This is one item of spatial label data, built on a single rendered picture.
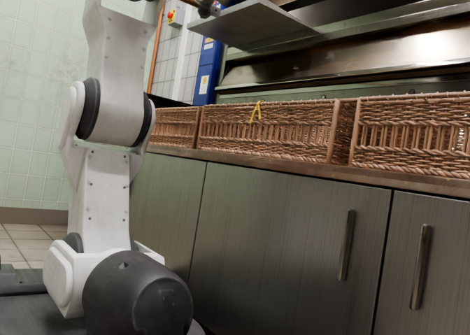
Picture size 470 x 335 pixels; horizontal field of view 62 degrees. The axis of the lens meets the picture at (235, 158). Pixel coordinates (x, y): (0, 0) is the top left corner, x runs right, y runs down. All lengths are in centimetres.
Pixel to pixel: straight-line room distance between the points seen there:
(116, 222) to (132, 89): 30
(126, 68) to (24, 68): 180
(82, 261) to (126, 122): 32
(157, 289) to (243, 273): 40
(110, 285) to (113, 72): 48
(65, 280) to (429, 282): 62
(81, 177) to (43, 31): 192
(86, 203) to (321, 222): 50
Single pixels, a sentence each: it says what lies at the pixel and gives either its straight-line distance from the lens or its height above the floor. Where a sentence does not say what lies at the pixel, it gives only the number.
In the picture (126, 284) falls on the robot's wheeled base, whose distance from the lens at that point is 68.
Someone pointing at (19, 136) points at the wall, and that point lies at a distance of 271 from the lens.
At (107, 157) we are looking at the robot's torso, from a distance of 95.
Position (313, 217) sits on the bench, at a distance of 86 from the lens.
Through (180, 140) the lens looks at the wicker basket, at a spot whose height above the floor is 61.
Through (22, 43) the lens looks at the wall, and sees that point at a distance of 275.
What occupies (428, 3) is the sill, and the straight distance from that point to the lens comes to 151.
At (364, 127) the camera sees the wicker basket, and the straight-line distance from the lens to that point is 87.
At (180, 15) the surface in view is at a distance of 276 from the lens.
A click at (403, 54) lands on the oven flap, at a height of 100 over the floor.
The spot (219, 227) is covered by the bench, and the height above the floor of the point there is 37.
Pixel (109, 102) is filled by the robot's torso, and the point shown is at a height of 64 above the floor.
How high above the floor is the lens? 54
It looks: 1 degrees up
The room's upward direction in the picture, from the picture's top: 9 degrees clockwise
